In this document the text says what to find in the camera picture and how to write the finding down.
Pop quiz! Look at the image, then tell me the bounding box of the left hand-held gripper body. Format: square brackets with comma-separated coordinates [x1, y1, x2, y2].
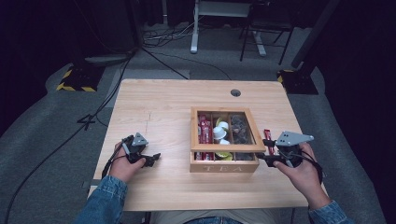
[120, 133, 149, 165]

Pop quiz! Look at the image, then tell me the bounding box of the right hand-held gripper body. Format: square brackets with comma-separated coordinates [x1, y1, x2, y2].
[274, 131, 315, 169]

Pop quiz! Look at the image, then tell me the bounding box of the red stick sachet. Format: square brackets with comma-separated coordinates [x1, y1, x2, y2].
[263, 128, 276, 156]

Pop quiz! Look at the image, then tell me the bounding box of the wooden box with glass lid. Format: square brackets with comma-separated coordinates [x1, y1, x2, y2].
[189, 105, 268, 174]

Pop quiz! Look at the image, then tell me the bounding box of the person's left hand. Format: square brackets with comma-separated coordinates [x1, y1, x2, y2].
[108, 141, 148, 184]

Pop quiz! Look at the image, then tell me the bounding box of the person's right hand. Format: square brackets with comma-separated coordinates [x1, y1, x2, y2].
[273, 142, 332, 211]

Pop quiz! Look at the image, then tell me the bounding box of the pile of dark packets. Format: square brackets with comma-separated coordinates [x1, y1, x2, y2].
[230, 114, 256, 161]

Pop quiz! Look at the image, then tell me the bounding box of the row of red sachets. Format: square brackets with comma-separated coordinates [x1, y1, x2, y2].
[197, 114, 215, 161]

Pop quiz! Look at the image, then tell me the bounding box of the yellow-black striped stand base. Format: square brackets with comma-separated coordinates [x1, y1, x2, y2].
[55, 63, 106, 93]
[276, 68, 319, 96]

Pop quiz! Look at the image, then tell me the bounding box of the person's lap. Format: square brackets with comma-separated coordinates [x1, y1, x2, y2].
[148, 208, 282, 224]

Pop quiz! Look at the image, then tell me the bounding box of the white desk leg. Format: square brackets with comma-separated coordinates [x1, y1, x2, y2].
[190, 0, 201, 54]
[252, 30, 268, 57]

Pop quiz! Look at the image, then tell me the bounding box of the black chair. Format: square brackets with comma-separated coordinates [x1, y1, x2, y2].
[238, 0, 295, 65]

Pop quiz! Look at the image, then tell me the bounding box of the black slanted pole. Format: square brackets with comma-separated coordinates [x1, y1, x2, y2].
[290, 0, 342, 69]

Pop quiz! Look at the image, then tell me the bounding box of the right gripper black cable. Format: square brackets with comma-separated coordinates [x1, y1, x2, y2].
[279, 148, 325, 185]

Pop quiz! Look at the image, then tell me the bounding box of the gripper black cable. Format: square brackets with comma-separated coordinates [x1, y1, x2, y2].
[101, 142, 131, 180]
[279, 148, 325, 185]

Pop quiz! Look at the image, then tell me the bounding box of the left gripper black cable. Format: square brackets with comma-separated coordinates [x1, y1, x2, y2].
[101, 142, 131, 180]

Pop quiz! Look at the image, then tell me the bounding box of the grey table bracket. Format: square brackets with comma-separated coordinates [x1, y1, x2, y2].
[81, 179, 102, 189]

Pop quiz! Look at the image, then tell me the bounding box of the long black floor cable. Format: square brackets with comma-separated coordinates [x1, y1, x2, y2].
[3, 50, 136, 224]

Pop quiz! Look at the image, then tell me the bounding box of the bundle of floor cables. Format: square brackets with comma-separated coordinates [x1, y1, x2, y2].
[142, 21, 195, 49]

